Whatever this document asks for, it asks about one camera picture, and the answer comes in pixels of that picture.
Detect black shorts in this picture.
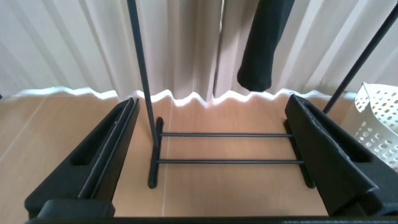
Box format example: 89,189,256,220
236,0,296,93

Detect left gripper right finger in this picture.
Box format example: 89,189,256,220
285,93,398,217

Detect white laundry basket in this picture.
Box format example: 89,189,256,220
341,82,398,174

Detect black clothes rack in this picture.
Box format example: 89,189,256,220
126,0,398,190

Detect beige curtain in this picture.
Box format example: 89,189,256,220
0,0,398,103

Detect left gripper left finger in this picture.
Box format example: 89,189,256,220
24,98,141,218

